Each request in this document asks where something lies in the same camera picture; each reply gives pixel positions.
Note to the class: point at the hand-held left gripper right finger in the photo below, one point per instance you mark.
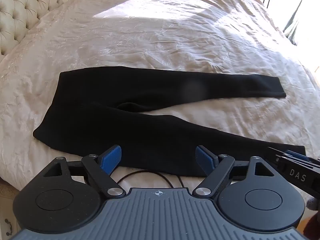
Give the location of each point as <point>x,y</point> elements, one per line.
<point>203,160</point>

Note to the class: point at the black pants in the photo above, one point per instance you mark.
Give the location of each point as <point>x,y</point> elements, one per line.
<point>150,110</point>

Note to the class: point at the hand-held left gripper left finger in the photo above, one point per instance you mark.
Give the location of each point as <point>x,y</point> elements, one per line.
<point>111,159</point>

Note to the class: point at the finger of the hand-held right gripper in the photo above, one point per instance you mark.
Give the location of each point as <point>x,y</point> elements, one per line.
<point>296,154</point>

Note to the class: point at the grey curtain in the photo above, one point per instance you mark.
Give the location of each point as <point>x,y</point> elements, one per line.
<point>302,12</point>

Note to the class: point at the cream embroidered bedspread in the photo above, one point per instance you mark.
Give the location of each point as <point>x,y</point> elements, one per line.
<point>160,35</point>

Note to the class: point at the cream tufted headboard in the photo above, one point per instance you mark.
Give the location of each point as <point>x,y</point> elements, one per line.
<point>22,10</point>

